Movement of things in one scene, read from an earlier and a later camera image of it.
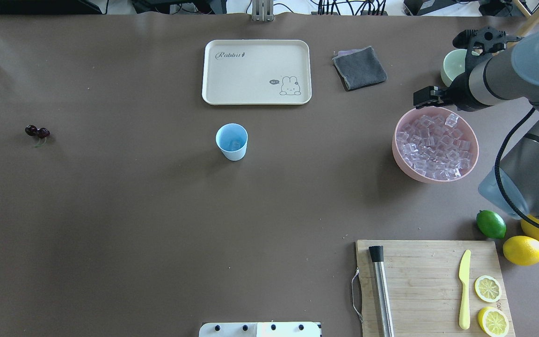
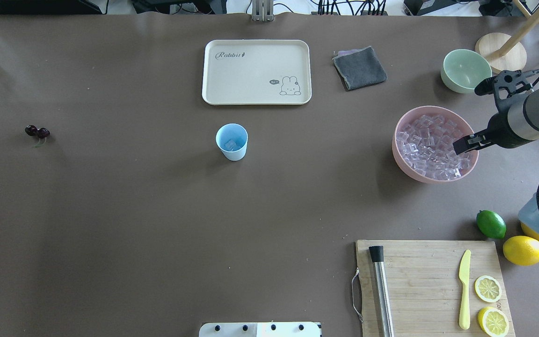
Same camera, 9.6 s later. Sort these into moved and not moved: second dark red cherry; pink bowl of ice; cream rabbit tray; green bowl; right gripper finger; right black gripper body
Moved: right black gripper body; right gripper finger
Not moved: green bowl; pink bowl of ice; second dark red cherry; cream rabbit tray
